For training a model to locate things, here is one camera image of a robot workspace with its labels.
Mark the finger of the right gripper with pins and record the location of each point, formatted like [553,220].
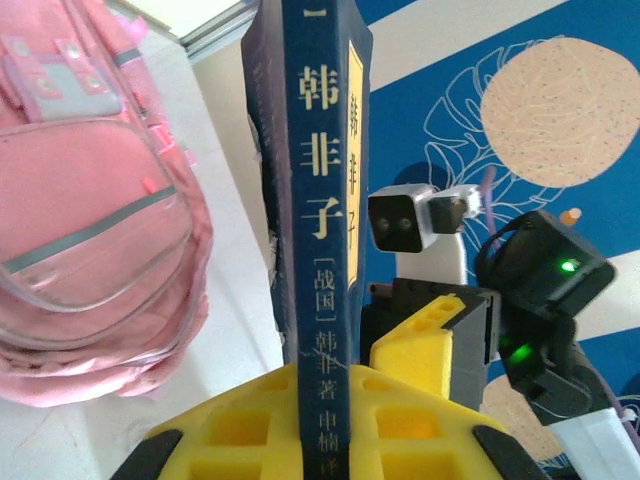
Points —
[420,350]

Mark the pink backpack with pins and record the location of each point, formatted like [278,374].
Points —
[90,200]

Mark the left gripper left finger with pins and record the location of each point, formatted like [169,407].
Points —
[235,430]

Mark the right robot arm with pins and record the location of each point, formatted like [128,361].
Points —
[600,430]

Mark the thin aluminium edge strip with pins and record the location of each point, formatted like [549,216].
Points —
[220,30]

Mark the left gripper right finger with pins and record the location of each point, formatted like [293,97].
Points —
[410,430]

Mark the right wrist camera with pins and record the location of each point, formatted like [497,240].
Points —
[400,220]

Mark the navy book with yellow label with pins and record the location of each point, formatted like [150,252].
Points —
[320,200]

